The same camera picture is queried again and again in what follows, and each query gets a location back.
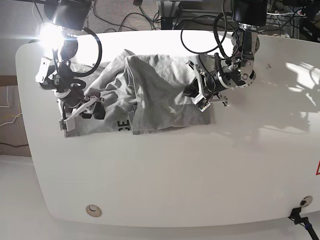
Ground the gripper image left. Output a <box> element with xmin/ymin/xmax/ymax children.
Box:
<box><xmin>53</xmin><ymin>87</ymin><xmax>105</xmax><ymax>120</ymax></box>

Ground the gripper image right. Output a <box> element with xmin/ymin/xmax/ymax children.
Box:
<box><xmin>183</xmin><ymin>60</ymin><xmax>228</xmax><ymax>106</ymax></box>

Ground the grey T-shirt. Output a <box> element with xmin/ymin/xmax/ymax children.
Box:
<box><xmin>64</xmin><ymin>50</ymin><xmax>211</xmax><ymax>138</ymax></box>

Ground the round beige table grommet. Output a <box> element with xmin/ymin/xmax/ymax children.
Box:
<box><xmin>85</xmin><ymin>204</ymin><xmax>102</xmax><ymax>218</ymax></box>

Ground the red warning triangle sticker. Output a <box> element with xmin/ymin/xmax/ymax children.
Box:
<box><xmin>316</xmin><ymin>161</ymin><xmax>320</xmax><ymax>176</ymax></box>

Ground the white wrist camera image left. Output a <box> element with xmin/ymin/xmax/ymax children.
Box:
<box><xmin>59</xmin><ymin>119</ymin><xmax>76</xmax><ymax>132</ymax></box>

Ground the white floor cable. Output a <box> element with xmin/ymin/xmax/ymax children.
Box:
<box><xmin>31</xmin><ymin>2</ymin><xmax>41</xmax><ymax>28</ymax></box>

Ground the round grommet with cable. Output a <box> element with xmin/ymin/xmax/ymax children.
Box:
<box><xmin>299</xmin><ymin>195</ymin><xmax>313</xmax><ymax>208</ymax></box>

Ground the black clamp with cable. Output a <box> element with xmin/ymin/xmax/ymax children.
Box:
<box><xmin>288</xmin><ymin>207</ymin><xmax>319</xmax><ymax>240</ymax></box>

